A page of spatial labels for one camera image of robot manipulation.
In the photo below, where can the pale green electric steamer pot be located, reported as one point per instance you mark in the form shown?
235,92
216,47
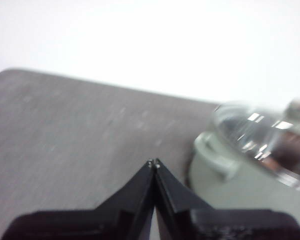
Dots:
240,187

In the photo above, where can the glass lid with green knob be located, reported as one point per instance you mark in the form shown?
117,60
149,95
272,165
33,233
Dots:
265,135

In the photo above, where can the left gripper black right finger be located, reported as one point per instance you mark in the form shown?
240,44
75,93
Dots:
190,222

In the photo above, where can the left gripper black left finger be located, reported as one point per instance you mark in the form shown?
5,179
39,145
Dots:
110,220

